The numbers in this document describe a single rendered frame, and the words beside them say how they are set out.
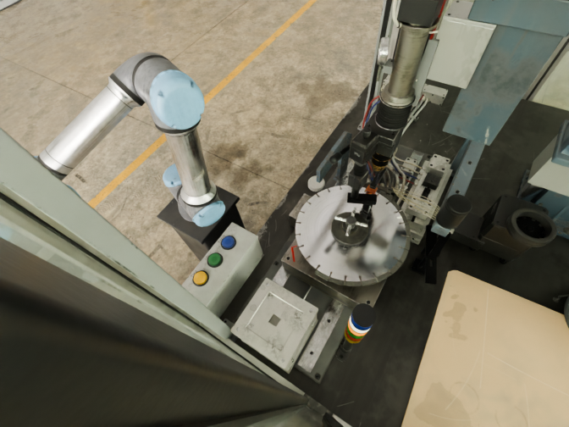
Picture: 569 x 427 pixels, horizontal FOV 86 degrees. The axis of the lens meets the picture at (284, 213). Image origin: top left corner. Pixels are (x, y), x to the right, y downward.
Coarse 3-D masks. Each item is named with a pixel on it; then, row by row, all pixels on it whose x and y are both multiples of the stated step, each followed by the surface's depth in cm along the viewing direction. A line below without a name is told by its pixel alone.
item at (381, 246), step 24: (336, 192) 99; (360, 192) 99; (312, 216) 95; (384, 216) 93; (312, 240) 91; (336, 240) 90; (384, 240) 89; (312, 264) 87; (336, 264) 86; (360, 264) 86; (384, 264) 85
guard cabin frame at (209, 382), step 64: (0, 192) 36; (0, 256) 2; (0, 320) 2; (64, 320) 2; (128, 320) 3; (192, 320) 91; (0, 384) 2; (64, 384) 2; (128, 384) 3; (192, 384) 4; (256, 384) 9
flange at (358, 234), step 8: (344, 216) 93; (360, 216) 93; (336, 224) 92; (344, 224) 90; (336, 232) 91; (344, 232) 90; (352, 232) 89; (360, 232) 90; (344, 240) 89; (352, 240) 89; (360, 240) 89
